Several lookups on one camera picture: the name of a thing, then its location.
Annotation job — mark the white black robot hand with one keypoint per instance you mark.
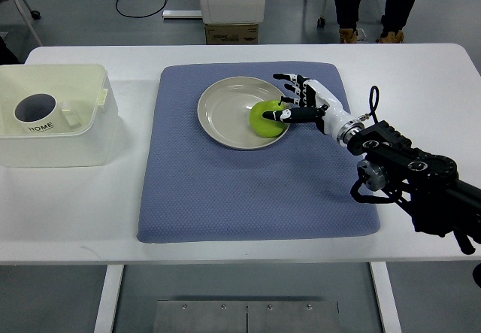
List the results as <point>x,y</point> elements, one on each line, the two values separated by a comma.
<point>316,104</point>

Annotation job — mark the green pear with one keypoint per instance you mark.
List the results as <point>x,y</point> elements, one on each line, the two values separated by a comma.
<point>263,127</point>

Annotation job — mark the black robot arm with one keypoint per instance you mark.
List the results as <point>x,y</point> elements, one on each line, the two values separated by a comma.
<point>425,185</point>

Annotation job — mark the beige round plate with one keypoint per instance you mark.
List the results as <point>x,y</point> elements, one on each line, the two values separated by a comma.
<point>224,111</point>

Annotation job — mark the cardboard box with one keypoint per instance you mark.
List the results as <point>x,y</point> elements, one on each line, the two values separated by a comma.
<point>231,34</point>

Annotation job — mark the person in black trousers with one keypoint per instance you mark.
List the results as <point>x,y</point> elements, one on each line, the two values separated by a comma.
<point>394,19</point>

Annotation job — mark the blue quilted mat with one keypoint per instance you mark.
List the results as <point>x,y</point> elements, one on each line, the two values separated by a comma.
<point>196,189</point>

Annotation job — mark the white table leg right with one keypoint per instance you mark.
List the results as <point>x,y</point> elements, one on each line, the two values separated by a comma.
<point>385,298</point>

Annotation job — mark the white table leg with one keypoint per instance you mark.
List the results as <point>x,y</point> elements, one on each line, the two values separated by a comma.
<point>385,298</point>
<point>109,298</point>

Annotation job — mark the white plastic bin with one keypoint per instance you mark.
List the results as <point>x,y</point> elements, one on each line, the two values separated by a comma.
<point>86,87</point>

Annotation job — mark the white HOME mug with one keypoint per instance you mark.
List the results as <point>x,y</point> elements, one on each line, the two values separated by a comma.
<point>44,114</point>

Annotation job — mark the white table leg left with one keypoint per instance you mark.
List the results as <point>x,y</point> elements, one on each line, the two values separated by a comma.
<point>109,298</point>

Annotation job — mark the metal chair leg left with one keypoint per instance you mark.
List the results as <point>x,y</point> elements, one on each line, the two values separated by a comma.
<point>28,15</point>

